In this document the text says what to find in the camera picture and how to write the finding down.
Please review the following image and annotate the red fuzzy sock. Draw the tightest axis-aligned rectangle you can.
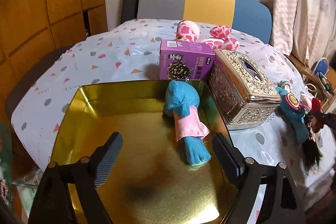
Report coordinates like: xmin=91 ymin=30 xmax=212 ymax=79
xmin=310 ymin=97 xmax=325 ymax=133

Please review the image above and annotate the blue plush monster toy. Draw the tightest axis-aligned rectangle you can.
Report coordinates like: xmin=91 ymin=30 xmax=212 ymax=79
xmin=276 ymin=86 xmax=309 ymax=144

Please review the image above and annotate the blue folding chair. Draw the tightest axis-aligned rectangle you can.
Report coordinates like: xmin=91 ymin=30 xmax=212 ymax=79
xmin=313 ymin=57 xmax=329 ymax=78

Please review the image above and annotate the wooden side table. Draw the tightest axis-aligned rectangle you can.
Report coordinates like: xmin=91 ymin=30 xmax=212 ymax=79
xmin=287 ymin=54 xmax=336 ymax=106

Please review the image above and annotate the knotted grey white sock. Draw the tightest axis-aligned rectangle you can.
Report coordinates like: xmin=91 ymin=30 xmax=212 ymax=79
xmin=278 ymin=80 xmax=292 ymax=92

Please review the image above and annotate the gold metal tray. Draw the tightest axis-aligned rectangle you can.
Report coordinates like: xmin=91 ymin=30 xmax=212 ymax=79
xmin=51 ymin=80 xmax=237 ymax=223

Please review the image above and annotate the ornate silver tissue box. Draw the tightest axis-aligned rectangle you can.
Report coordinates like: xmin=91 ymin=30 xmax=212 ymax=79
xmin=209 ymin=49 xmax=281 ymax=130

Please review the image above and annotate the blue doll pink dress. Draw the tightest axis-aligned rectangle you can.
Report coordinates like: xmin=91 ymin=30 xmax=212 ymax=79
xmin=163 ymin=80 xmax=211 ymax=166

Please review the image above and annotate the purple snack box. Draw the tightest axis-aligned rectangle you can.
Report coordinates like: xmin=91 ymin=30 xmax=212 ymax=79
xmin=159 ymin=40 xmax=215 ymax=81

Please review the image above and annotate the pink spotted plush toy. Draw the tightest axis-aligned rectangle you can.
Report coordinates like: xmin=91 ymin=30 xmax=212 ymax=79
xmin=175 ymin=20 xmax=240 ymax=51

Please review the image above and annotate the grey yellow blue chair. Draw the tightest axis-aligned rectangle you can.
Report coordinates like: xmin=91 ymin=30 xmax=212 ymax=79
xmin=121 ymin=0 xmax=272 ymax=44

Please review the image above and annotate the wooden wardrobe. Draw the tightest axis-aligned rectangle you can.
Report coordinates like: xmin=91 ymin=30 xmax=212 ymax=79
xmin=0 ymin=0 xmax=108 ymax=125

